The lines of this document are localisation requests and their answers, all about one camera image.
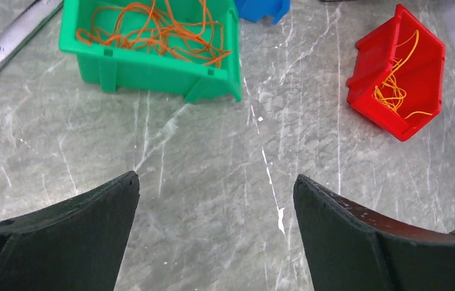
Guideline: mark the red plastic bin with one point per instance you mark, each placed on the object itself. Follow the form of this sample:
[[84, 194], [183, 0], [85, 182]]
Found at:
[[397, 79]]

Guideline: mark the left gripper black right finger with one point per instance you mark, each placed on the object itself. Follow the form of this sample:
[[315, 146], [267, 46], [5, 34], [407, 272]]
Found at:
[[351, 247]]

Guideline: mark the blue plastic bin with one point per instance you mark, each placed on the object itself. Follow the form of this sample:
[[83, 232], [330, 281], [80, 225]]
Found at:
[[255, 10]]

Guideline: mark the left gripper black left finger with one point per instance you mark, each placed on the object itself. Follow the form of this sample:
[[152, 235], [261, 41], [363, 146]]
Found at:
[[75, 244]]

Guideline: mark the green plastic bin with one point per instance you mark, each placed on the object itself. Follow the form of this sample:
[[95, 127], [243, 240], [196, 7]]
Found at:
[[188, 48]]

